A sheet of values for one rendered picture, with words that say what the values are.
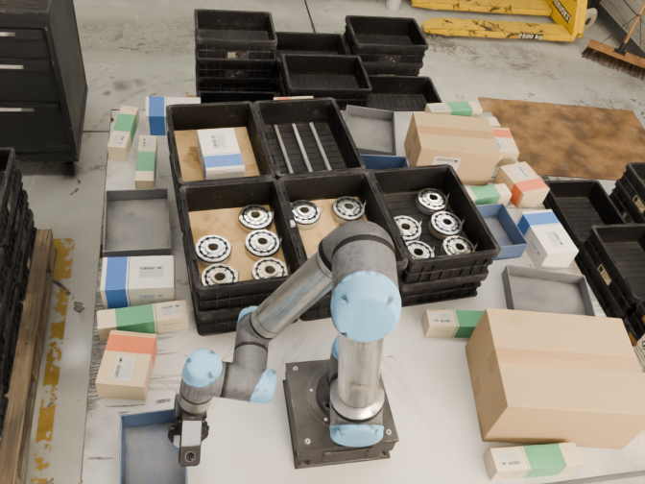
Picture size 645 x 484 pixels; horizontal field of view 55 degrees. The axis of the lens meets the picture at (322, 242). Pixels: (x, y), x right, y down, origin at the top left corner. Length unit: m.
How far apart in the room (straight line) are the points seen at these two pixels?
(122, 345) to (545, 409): 1.10
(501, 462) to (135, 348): 0.99
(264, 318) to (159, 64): 2.98
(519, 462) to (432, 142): 1.16
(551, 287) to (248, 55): 1.90
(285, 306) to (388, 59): 2.33
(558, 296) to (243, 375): 1.23
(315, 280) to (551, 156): 2.96
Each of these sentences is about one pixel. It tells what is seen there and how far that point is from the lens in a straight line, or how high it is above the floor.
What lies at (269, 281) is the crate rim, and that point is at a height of 0.93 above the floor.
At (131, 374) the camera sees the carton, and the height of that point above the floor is 0.78.
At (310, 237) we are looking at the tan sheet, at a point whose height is 0.83.
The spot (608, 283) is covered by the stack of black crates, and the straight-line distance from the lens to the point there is 2.84.
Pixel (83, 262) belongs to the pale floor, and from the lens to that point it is 2.97.
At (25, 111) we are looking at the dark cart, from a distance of 3.11.
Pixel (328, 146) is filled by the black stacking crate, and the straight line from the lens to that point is 2.26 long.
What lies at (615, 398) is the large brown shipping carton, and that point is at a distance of 1.81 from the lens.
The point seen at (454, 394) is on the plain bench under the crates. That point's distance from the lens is 1.86.
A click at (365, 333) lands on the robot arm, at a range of 1.08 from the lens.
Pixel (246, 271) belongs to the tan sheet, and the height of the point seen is 0.83.
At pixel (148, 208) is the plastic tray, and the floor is 0.70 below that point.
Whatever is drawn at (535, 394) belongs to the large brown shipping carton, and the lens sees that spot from 1.70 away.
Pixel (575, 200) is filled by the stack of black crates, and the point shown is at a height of 0.27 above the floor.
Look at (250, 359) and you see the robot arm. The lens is 1.35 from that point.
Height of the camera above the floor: 2.23
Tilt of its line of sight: 47 degrees down
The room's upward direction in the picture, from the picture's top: 11 degrees clockwise
